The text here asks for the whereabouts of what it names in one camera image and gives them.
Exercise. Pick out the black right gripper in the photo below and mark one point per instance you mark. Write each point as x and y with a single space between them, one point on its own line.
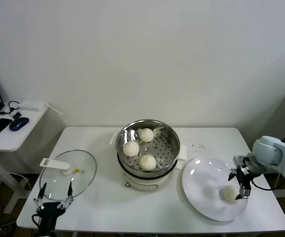
243 176

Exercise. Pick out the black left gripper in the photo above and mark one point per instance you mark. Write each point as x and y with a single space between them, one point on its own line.
50 211

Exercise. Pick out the white steamed baozi bun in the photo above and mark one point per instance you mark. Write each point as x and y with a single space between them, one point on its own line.
146 135
147 162
227 193
131 148

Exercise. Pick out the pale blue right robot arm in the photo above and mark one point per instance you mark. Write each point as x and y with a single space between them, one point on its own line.
268 150

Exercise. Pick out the stainless steel steamer basket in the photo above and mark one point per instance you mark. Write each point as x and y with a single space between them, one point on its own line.
162 153

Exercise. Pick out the white round plate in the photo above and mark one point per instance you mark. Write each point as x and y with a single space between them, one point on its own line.
206 182

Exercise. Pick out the scattered dark crumbs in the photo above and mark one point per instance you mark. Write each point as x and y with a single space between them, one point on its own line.
201 146

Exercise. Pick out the white side table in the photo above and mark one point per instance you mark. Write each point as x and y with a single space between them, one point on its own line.
21 138

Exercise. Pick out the blue computer mouse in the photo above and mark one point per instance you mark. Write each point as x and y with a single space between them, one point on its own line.
18 124

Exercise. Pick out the cream electric cooker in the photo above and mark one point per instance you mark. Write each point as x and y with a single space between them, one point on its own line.
142 185

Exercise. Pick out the small black dongle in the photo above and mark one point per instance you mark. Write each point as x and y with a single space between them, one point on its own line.
16 115

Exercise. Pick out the white power box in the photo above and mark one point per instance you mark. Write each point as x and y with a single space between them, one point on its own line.
31 105

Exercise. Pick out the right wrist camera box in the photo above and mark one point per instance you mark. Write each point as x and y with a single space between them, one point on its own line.
239 160

